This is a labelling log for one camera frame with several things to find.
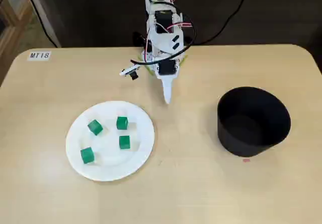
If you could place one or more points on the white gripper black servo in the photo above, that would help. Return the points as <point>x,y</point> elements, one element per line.
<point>167,69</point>

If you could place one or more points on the green cube block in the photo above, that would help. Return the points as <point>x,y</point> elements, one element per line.
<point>95,128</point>
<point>124,142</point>
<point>122,123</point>
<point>87,156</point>

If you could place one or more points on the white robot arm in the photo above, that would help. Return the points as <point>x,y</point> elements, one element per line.
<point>162,36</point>

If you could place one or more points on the white paper plate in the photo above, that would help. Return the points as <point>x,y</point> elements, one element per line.
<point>110,164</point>

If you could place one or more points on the black round pot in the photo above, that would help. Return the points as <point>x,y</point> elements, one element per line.
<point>251,144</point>

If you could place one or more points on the yellow-green tape strip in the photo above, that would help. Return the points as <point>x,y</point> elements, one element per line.
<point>149,69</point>
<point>184,60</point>

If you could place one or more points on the white MT18 label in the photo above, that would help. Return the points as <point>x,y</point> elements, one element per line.
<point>39,55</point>

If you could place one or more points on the light wooden shelf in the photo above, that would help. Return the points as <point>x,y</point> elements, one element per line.
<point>12,40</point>

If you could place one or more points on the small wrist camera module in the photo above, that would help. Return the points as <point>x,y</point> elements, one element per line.
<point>128,71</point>

